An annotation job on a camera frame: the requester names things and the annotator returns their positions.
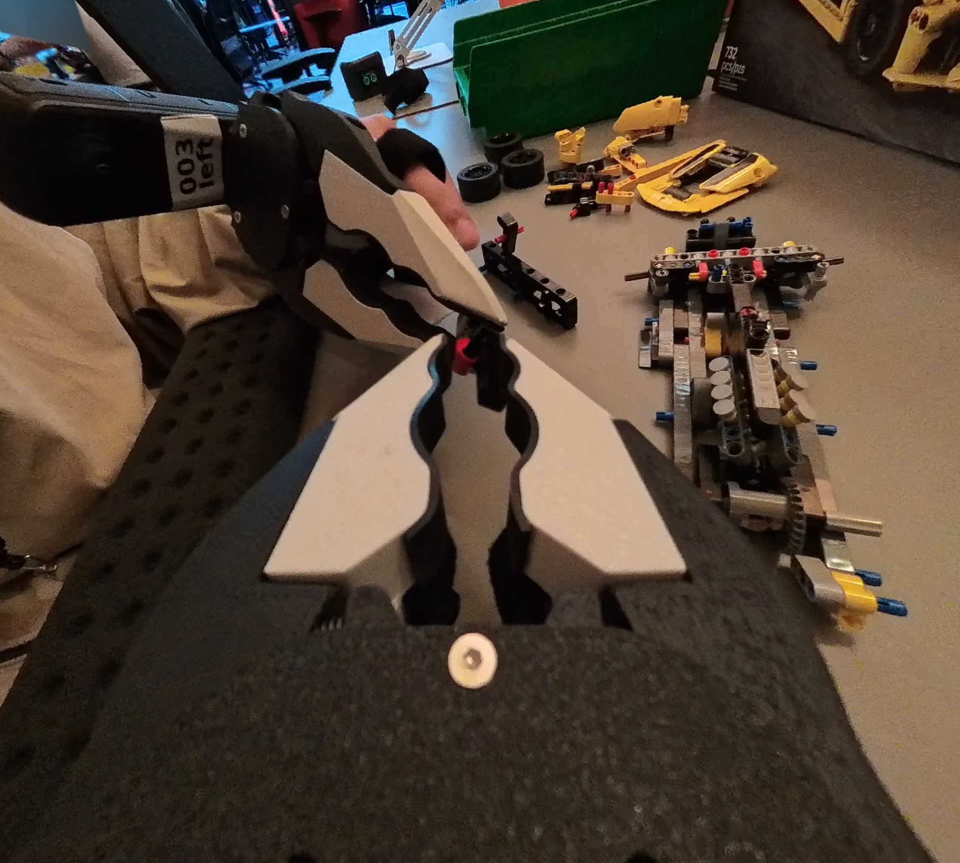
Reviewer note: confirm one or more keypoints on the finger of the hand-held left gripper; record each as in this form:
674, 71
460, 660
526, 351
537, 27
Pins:
420, 233
330, 300

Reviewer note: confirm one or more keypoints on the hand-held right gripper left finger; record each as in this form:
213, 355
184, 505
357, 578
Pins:
352, 503

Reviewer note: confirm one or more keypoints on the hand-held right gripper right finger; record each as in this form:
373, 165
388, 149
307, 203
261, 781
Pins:
592, 503

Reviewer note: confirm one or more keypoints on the black toy brick frame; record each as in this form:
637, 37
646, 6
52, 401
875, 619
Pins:
536, 289

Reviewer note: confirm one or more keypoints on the small black toy connector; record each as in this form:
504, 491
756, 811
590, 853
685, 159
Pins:
491, 368

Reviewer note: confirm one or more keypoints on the person's left forearm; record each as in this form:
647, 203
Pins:
187, 255

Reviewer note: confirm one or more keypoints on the grey desk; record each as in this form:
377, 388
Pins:
600, 240

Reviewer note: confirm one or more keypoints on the person's left hand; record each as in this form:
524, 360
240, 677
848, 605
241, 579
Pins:
450, 210

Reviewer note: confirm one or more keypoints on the black toy wheel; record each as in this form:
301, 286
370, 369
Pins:
478, 182
502, 147
523, 167

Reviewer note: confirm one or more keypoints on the thin wooden stick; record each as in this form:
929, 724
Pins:
424, 110

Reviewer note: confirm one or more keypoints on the large black office chair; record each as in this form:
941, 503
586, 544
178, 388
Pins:
150, 30

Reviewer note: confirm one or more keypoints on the black yellow red toy subassembly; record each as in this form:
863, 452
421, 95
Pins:
574, 177

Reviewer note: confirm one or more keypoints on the black perforated panel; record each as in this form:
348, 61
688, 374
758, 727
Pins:
210, 413

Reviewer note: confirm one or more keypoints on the black device with green lights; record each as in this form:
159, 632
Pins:
364, 69

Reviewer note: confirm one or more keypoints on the small yellow toy connector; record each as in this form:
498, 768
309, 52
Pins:
571, 144

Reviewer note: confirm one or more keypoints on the toy car chassis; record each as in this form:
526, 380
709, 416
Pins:
757, 390

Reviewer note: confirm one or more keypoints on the yellow toy panel piece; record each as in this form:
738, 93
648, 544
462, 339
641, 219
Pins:
621, 150

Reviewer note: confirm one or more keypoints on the red chair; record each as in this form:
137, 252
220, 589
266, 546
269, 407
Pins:
326, 15

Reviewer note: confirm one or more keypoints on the yellow toy car hood assembly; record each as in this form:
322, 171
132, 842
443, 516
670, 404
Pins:
675, 199

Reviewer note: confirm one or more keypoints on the yellow toy fender piece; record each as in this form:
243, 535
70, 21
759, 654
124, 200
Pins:
649, 115

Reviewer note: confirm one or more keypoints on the toy car box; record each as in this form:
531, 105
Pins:
825, 75

